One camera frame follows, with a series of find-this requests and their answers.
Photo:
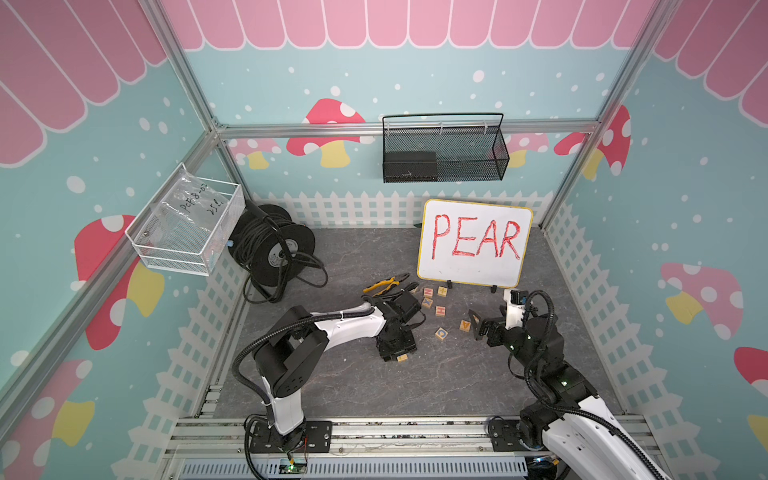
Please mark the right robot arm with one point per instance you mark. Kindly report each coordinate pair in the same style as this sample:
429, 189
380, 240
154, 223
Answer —
569, 428

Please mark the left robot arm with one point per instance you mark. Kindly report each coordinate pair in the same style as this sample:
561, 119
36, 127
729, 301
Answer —
279, 363

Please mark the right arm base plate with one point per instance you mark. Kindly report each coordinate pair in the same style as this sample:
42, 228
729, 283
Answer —
505, 436

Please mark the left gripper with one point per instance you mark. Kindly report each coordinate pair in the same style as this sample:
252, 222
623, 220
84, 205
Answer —
408, 346

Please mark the clear plastic wall bin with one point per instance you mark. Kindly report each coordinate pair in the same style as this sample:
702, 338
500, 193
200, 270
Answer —
186, 226

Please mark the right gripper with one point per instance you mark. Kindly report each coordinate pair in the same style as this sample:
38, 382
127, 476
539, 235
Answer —
499, 327

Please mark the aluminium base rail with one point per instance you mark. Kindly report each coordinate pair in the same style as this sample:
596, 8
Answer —
424, 442

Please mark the yellow black pliers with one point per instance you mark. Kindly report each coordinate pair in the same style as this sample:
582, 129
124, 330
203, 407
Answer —
386, 285

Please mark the black cable reel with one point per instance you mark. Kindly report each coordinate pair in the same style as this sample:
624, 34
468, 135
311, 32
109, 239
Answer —
273, 250

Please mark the black wire mesh basket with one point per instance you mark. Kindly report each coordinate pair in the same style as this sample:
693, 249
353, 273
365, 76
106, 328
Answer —
451, 147

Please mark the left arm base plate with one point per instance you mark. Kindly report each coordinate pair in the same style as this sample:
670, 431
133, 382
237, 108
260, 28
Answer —
309, 437

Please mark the whiteboard with PEAR writing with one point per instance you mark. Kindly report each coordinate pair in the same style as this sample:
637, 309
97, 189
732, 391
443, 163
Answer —
473, 243

